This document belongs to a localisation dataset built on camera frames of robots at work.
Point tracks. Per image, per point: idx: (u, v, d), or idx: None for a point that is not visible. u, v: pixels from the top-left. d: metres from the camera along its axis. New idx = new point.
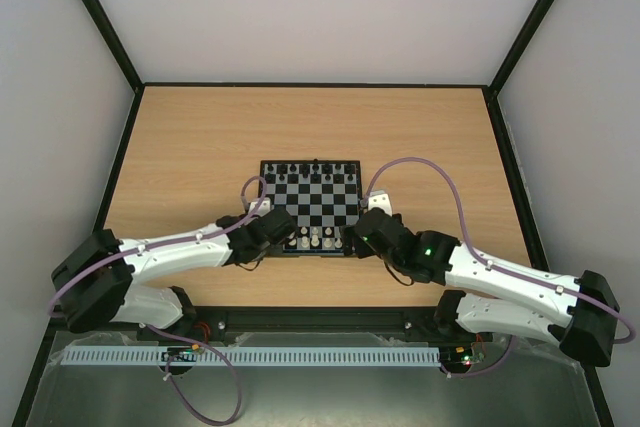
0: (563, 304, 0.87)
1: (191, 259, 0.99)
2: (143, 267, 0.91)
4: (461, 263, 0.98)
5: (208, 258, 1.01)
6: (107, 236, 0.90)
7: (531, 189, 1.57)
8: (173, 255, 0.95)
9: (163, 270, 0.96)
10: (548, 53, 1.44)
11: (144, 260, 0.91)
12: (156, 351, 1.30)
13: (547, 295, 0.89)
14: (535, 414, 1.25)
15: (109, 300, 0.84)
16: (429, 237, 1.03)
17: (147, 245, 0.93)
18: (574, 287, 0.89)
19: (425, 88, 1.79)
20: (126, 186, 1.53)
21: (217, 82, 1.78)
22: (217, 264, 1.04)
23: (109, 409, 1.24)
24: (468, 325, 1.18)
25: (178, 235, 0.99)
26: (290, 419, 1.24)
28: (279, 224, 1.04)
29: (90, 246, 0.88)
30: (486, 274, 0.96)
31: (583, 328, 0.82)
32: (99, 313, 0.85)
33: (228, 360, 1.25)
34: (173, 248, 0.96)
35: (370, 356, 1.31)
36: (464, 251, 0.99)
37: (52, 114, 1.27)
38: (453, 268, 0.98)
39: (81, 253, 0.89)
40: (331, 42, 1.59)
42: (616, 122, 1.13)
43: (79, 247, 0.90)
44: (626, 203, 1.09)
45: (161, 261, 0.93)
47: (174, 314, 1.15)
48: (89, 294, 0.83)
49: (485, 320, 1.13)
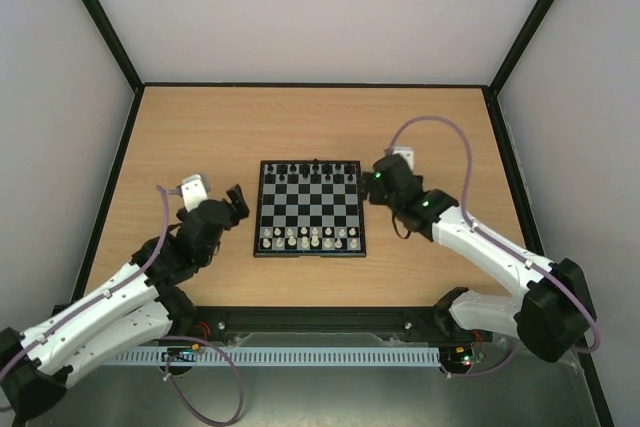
0: (526, 277, 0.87)
1: (109, 317, 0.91)
2: (51, 355, 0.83)
4: (449, 219, 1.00)
5: (131, 302, 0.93)
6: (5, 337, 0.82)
7: (531, 190, 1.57)
8: (83, 325, 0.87)
9: (84, 338, 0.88)
10: (548, 52, 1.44)
11: (51, 345, 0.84)
12: (156, 351, 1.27)
13: (515, 266, 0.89)
14: (536, 414, 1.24)
15: (42, 391, 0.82)
16: (434, 194, 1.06)
17: (49, 330, 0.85)
18: (545, 266, 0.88)
19: (425, 89, 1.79)
20: (126, 186, 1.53)
21: (217, 82, 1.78)
22: (151, 298, 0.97)
23: (109, 409, 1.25)
24: (457, 315, 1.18)
25: (86, 298, 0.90)
26: (290, 419, 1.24)
28: (195, 233, 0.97)
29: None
30: (468, 235, 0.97)
31: (532, 300, 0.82)
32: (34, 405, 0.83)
33: (231, 361, 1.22)
34: (82, 317, 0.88)
35: (369, 356, 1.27)
36: (456, 212, 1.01)
37: (53, 113, 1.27)
38: (440, 221, 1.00)
39: None
40: (330, 41, 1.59)
42: (617, 121, 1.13)
43: None
44: (626, 204, 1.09)
45: (71, 338, 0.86)
47: (162, 325, 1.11)
48: (12, 398, 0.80)
49: (469, 310, 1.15)
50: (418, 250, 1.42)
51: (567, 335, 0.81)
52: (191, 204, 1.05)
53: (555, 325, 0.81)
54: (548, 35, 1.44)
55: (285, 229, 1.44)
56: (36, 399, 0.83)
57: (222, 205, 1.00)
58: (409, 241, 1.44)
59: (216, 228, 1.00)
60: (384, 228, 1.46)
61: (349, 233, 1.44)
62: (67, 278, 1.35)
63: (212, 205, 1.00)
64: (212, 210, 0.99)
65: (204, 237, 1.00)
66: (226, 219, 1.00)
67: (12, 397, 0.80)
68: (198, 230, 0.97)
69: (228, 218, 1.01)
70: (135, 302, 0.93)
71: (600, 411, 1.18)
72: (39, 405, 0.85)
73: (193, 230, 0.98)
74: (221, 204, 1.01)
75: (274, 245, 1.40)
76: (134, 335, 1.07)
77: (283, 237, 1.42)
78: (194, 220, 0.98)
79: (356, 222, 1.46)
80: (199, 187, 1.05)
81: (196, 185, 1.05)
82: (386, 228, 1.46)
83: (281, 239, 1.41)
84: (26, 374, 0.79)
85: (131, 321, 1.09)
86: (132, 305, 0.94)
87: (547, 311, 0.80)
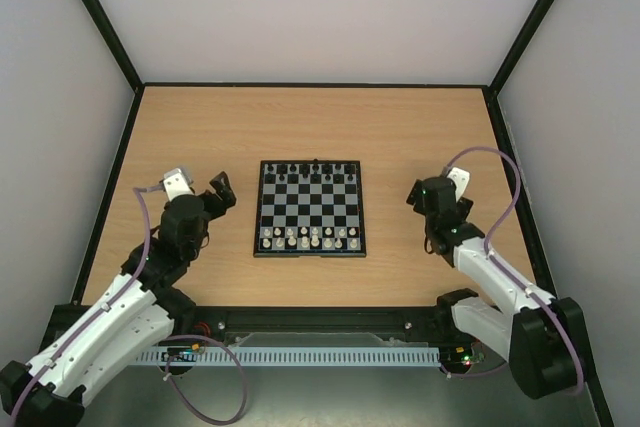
0: (521, 301, 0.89)
1: (112, 330, 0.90)
2: (64, 376, 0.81)
4: (469, 245, 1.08)
5: (130, 312, 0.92)
6: (12, 370, 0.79)
7: (531, 190, 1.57)
8: (89, 342, 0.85)
9: (91, 354, 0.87)
10: (548, 52, 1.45)
11: (61, 367, 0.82)
12: (156, 351, 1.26)
13: (514, 291, 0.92)
14: (535, 413, 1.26)
15: (60, 414, 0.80)
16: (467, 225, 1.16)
17: (55, 353, 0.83)
18: (546, 300, 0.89)
19: (425, 89, 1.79)
20: (126, 186, 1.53)
21: (217, 82, 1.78)
22: (151, 302, 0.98)
23: (109, 409, 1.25)
24: (458, 320, 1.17)
25: (84, 317, 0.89)
26: (290, 419, 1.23)
28: (175, 232, 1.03)
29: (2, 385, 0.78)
30: (482, 261, 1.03)
31: (523, 325, 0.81)
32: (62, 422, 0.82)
33: (238, 360, 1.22)
34: (85, 334, 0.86)
35: (369, 356, 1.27)
36: (476, 243, 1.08)
37: (53, 113, 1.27)
38: (462, 245, 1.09)
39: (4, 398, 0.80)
40: (330, 41, 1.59)
42: (617, 122, 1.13)
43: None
44: (626, 205, 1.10)
45: (79, 356, 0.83)
47: (164, 325, 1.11)
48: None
49: (471, 318, 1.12)
50: (418, 250, 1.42)
51: (548, 370, 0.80)
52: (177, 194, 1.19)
53: (539, 352, 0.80)
54: (548, 36, 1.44)
55: (285, 229, 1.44)
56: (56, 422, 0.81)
57: (189, 201, 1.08)
58: (409, 241, 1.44)
59: (193, 223, 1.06)
60: (384, 228, 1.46)
61: (349, 233, 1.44)
62: (67, 278, 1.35)
63: (183, 204, 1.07)
64: (184, 208, 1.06)
65: (184, 235, 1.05)
66: (199, 212, 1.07)
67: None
68: (177, 229, 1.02)
69: (200, 212, 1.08)
70: (136, 308, 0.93)
71: (600, 411, 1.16)
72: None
73: (173, 230, 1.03)
74: (189, 201, 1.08)
75: (274, 245, 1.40)
76: (140, 341, 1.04)
77: (283, 237, 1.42)
78: (170, 220, 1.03)
79: (356, 222, 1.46)
80: (180, 180, 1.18)
81: (177, 178, 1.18)
82: (386, 228, 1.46)
83: (281, 239, 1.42)
84: (43, 400, 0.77)
85: (133, 329, 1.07)
86: (133, 312, 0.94)
87: (535, 339, 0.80)
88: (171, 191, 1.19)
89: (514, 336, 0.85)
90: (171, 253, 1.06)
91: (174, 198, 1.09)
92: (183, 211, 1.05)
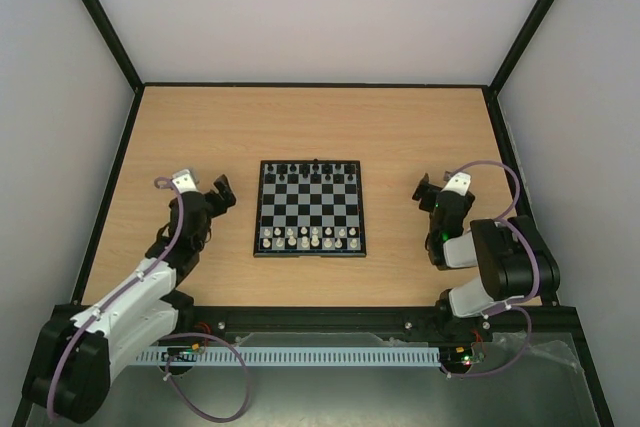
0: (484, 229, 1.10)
1: (145, 301, 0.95)
2: (111, 327, 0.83)
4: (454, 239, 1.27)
5: (158, 288, 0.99)
6: (56, 322, 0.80)
7: (531, 189, 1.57)
8: (130, 302, 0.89)
9: (126, 319, 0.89)
10: (549, 52, 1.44)
11: (107, 320, 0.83)
12: (156, 351, 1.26)
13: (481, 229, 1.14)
14: (536, 413, 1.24)
15: (100, 368, 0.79)
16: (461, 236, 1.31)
17: (101, 308, 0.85)
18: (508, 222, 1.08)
19: (425, 89, 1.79)
20: (127, 186, 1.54)
21: (217, 82, 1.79)
22: (169, 288, 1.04)
23: (108, 410, 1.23)
24: (451, 300, 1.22)
25: (120, 285, 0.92)
26: (290, 419, 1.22)
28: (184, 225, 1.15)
29: (46, 339, 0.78)
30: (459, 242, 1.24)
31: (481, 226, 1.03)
32: (97, 383, 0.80)
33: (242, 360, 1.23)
34: (125, 297, 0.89)
35: (369, 356, 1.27)
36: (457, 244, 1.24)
37: (53, 112, 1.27)
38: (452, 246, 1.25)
39: (40, 359, 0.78)
40: (330, 41, 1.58)
42: (617, 122, 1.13)
43: (35, 354, 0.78)
44: (625, 204, 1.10)
45: (123, 312, 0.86)
47: (167, 315, 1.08)
48: (73, 382, 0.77)
49: (461, 291, 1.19)
50: (418, 250, 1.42)
51: (509, 267, 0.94)
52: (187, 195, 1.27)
53: (497, 247, 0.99)
54: (548, 36, 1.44)
55: (285, 228, 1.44)
56: (93, 382, 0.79)
57: (191, 196, 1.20)
58: (409, 241, 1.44)
59: (198, 215, 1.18)
60: (384, 228, 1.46)
61: (349, 233, 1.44)
62: (68, 278, 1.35)
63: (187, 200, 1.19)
64: (189, 202, 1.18)
65: (192, 226, 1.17)
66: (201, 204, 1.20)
67: (72, 381, 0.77)
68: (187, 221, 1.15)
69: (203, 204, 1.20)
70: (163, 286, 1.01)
71: (600, 409, 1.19)
72: (93, 395, 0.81)
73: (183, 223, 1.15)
74: (191, 196, 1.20)
75: (274, 245, 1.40)
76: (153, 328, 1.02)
77: (283, 237, 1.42)
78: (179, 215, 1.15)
79: (356, 222, 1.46)
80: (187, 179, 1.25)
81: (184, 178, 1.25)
82: (387, 228, 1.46)
83: (281, 239, 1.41)
84: (91, 344, 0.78)
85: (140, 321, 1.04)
86: (160, 291, 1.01)
87: (491, 240, 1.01)
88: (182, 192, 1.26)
89: (479, 247, 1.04)
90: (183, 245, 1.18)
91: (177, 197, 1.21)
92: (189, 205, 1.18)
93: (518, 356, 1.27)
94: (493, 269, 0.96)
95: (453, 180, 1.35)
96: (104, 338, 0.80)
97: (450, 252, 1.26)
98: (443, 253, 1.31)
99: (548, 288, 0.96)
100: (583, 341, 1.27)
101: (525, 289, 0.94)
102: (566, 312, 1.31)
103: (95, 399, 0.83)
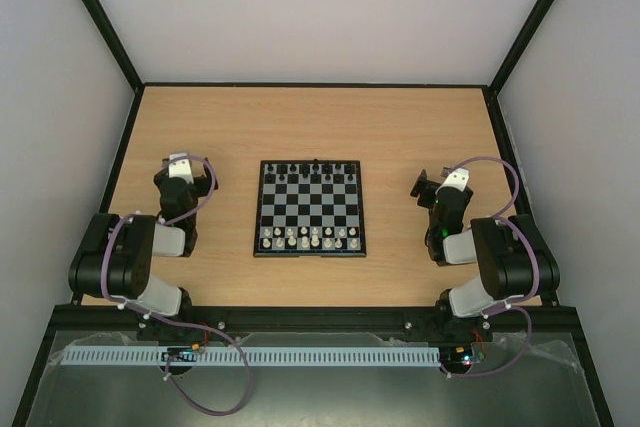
0: None
1: (163, 240, 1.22)
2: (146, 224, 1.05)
4: (454, 236, 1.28)
5: (175, 242, 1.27)
6: (102, 216, 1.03)
7: (531, 189, 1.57)
8: None
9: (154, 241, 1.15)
10: (549, 51, 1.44)
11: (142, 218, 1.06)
12: (156, 351, 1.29)
13: None
14: (536, 412, 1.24)
15: (145, 241, 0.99)
16: (457, 231, 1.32)
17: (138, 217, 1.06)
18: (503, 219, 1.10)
19: (425, 90, 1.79)
20: (126, 186, 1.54)
21: (218, 83, 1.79)
22: (181, 250, 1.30)
23: (108, 412, 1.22)
24: (451, 300, 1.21)
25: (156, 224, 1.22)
26: (291, 420, 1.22)
28: (178, 208, 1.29)
29: (96, 227, 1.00)
30: (459, 239, 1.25)
31: (479, 226, 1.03)
32: (142, 261, 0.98)
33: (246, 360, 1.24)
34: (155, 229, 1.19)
35: (370, 356, 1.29)
36: (457, 240, 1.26)
37: (53, 111, 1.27)
38: (451, 243, 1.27)
39: (90, 241, 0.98)
40: (330, 41, 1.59)
42: (617, 121, 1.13)
43: (86, 241, 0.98)
44: (624, 204, 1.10)
45: None
47: (175, 296, 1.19)
48: (126, 255, 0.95)
49: (461, 291, 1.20)
50: (419, 250, 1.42)
51: (509, 267, 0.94)
52: (176, 177, 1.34)
53: (497, 243, 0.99)
54: (548, 35, 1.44)
55: (285, 229, 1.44)
56: (142, 253, 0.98)
57: (172, 181, 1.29)
58: (409, 241, 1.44)
59: (185, 196, 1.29)
60: (383, 227, 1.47)
61: (349, 233, 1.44)
62: None
63: (170, 185, 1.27)
64: (173, 188, 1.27)
65: (183, 204, 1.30)
66: (186, 187, 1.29)
67: (126, 244, 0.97)
68: (178, 204, 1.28)
69: (186, 187, 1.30)
70: (172, 237, 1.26)
71: (600, 409, 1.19)
72: (141, 267, 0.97)
73: (176, 209, 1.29)
74: (174, 182, 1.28)
75: (274, 245, 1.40)
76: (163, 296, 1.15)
77: (283, 237, 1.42)
78: (169, 202, 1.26)
79: (355, 222, 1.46)
80: (186, 163, 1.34)
81: (182, 162, 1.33)
82: (386, 228, 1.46)
83: (281, 239, 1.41)
84: (139, 223, 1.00)
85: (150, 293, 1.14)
86: (169, 238, 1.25)
87: (491, 236, 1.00)
88: (173, 172, 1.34)
89: (479, 244, 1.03)
90: (180, 223, 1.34)
91: (163, 183, 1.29)
92: (175, 190, 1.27)
93: (517, 355, 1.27)
94: (493, 268, 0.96)
95: (452, 177, 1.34)
96: (147, 219, 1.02)
97: (450, 249, 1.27)
98: (443, 249, 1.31)
99: (547, 287, 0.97)
100: (583, 341, 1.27)
101: (526, 288, 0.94)
102: (566, 312, 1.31)
103: (142, 281, 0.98)
